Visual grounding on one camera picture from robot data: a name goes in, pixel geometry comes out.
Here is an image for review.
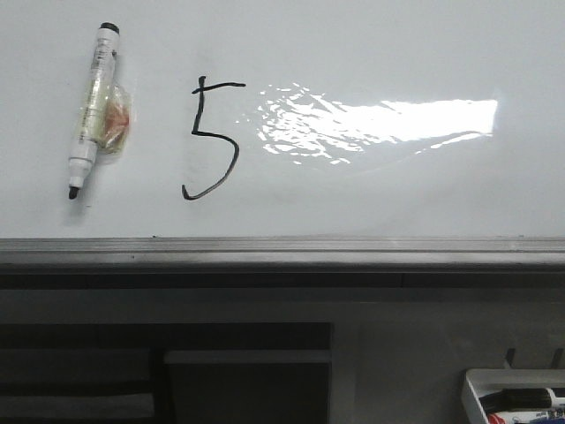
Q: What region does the white black whiteboard marker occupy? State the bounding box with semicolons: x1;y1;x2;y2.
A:
68;22;129;200

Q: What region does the white whiteboard surface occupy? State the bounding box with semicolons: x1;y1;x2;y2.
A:
1;1;564;239

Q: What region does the dark cabinet panel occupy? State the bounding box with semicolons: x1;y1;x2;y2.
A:
164;350;332;423

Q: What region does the white marker tray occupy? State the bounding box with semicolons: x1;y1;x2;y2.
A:
461;368;564;424

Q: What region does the metal tray hook left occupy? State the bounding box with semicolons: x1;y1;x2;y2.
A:
503;348;516;369

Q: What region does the black capped marker in tray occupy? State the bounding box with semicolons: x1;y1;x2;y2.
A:
479;388;564;413

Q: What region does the red blue marker in tray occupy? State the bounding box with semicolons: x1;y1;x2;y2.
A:
487;408;564;424

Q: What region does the aluminium whiteboard bottom frame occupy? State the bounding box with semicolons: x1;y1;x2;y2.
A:
1;236;564;274

